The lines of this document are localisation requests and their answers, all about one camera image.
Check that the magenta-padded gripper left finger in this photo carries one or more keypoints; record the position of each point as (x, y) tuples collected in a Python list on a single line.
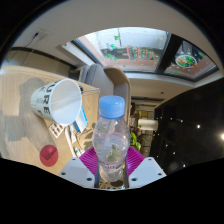
[(78, 171)]

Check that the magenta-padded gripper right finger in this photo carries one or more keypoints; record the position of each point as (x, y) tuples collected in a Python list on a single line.
[(146, 170)]

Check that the clear bottle with blue cap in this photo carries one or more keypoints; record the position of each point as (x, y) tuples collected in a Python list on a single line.
[(111, 133)]

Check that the white toothpaste tube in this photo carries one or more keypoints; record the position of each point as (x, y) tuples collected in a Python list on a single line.
[(75, 141)]

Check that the green potted plant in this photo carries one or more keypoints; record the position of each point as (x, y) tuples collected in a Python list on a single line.
[(135, 141)]

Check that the flat round red coaster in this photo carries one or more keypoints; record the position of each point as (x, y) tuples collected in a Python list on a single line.
[(49, 156)]

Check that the pill blister pack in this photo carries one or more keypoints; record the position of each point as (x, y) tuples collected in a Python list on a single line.
[(56, 130)]

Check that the flat blue box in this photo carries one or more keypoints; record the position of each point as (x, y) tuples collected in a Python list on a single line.
[(81, 120)]

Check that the group of ceiling spotlights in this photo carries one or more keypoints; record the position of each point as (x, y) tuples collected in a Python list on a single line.
[(198, 126)]

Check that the white mug with black letters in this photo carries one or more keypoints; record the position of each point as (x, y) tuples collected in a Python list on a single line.
[(63, 100)]

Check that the grey curved sofa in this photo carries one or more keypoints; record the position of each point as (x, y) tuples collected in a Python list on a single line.
[(96, 78)]

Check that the window with festive stickers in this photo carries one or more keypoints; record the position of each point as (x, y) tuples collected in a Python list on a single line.
[(140, 46)]

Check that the white wall socket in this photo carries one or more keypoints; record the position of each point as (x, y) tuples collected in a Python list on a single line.
[(39, 34)]

